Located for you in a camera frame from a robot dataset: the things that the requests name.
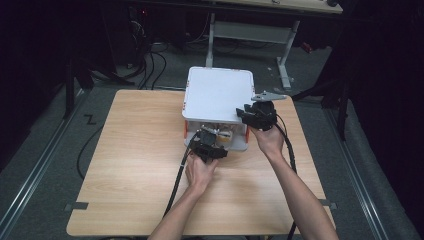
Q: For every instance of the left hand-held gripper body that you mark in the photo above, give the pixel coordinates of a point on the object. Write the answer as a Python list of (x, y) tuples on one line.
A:
[(206, 145)]

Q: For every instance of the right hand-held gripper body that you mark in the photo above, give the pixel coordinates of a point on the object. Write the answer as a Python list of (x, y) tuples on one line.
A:
[(265, 113)]

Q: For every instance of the white two-tier shoe rack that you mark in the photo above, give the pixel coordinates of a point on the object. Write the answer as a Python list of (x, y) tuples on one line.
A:
[(218, 93)]

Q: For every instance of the person's left hand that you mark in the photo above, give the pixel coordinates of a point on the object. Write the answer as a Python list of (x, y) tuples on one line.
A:
[(200, 173)]

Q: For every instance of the person's right hand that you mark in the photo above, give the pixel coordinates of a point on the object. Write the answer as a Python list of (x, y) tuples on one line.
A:
[(270, 141)]

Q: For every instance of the black metal stand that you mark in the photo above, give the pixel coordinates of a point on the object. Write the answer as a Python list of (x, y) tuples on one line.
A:
[(70, 90), (340, 100)]

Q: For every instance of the small red object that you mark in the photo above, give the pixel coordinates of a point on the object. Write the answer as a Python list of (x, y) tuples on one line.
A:
[(306, 47)]

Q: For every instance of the wooden desk with white legs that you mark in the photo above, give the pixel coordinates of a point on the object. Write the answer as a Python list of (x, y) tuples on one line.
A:
[(253, 31)]

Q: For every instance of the grey tape strip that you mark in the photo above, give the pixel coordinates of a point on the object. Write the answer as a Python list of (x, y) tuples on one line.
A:
[(328, 203), (77, 206)]

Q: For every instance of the metal floor rail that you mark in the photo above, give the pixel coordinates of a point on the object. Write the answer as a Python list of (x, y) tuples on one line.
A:
[(36, 170), (358, 186)]

